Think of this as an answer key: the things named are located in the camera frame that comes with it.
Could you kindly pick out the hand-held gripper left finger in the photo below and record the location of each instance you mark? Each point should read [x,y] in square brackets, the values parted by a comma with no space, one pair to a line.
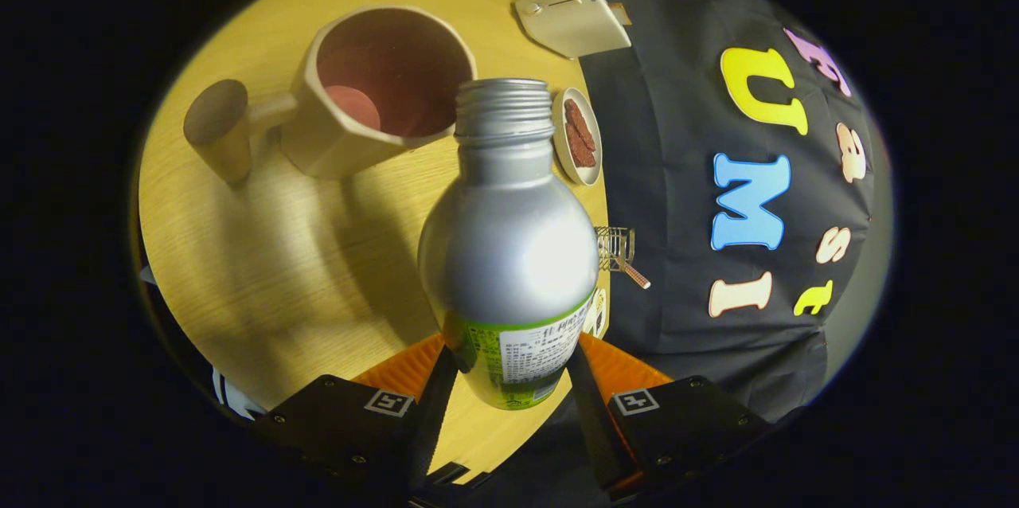
[436,420]

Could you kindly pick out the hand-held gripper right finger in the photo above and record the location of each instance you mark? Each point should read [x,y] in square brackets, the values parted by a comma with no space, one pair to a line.
[593,420]

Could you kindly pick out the silver juice bottle green label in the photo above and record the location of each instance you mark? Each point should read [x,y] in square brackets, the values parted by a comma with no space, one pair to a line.
[505,253]

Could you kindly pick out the white divided dish with beans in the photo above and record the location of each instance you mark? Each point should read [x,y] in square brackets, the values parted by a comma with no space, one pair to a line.
[599,315]

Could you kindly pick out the red striped paper straw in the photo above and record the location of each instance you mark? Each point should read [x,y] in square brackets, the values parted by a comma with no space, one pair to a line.
[635,275]

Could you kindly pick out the wooden table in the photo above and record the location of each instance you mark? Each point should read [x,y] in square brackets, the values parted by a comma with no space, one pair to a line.
[263,253]

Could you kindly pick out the white oval plate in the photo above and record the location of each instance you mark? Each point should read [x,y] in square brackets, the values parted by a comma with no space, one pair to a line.
[561,158]

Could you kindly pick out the brown sausage strip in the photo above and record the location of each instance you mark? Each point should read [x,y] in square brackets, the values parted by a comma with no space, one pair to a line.
[581,151]
[579,122]

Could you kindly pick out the black backdrop cloth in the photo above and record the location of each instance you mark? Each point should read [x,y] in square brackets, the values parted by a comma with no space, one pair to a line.
[677,134]

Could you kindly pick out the white toaster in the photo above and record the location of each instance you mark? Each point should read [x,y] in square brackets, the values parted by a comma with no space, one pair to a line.
[569,22]

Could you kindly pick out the toast slice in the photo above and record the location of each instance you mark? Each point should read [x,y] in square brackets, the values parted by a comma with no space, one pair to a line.
[622,13]

